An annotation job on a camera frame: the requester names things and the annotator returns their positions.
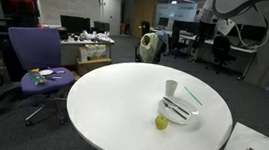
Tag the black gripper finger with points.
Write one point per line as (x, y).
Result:
(196, 50)
(204, 50)

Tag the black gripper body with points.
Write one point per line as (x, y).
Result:
(206, 31)

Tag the green straw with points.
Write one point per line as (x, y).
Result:
(193, 96)

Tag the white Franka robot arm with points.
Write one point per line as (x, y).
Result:
(235, 5)

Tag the white paper cup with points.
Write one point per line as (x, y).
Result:
(171, 88)

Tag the green striped straw pack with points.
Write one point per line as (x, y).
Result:
(36, 78)

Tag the black wide desk monitor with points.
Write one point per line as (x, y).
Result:
(185, 26)

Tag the blue garment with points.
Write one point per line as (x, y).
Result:
(163, 39)

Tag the long white desk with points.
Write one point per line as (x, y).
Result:
(241, 48)

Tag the beige jacket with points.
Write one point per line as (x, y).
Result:
(148, 48)

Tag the black chair under jacket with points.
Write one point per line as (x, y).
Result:
(137, 55)

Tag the silver table knife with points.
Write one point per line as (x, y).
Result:
(176, 106)

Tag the silver fork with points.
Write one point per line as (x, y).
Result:
(172, 109)

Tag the white round plate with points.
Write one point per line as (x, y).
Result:
(183, 118)

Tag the green apple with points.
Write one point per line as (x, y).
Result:
(161, 122)

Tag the small black monitor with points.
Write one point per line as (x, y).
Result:
(101, 27)

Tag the white plastic clutter pile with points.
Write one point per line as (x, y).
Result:
(95, 36)

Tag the white bags pile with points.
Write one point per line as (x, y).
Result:
(93, 51)

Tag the cardboard box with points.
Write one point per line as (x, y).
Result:
(92, 65)

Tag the white desk with clutter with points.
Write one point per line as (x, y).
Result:
(73, 53)

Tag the large black monitor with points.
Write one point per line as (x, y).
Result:
(74, 24)

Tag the small white dish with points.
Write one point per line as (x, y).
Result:
(45, 72)

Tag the purple office chair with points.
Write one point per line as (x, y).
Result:
(36, 48)

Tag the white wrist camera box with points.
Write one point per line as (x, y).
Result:
(225, 27)

